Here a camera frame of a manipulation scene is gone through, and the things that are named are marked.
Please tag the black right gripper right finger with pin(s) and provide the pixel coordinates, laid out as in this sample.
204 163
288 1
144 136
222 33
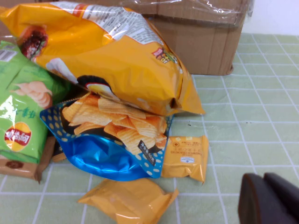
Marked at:
287 193

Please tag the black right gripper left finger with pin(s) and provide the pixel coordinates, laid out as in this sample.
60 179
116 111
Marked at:
257 205

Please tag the large yellow chip bag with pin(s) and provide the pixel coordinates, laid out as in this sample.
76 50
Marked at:
116 70

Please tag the plain yellow snack packet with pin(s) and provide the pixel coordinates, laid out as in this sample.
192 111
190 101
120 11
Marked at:
130 200

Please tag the black orange snack bag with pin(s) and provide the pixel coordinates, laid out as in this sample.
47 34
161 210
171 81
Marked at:
58 152

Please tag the brown snack packet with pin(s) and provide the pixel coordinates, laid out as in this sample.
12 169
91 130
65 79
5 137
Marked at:
18 168

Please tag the green checkered tablecloth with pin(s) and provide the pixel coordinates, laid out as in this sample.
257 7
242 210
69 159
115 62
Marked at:
257 116

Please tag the printed yellow cracker packet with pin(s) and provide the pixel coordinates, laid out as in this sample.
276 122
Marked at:
184 163

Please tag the blue shrimp chip bag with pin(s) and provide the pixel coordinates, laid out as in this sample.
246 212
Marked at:
105 158

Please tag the taped cardboard box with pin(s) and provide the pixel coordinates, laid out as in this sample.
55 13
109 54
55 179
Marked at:
205 46

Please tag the green chip bag with barcode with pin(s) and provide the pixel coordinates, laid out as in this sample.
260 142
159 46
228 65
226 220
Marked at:
28 112

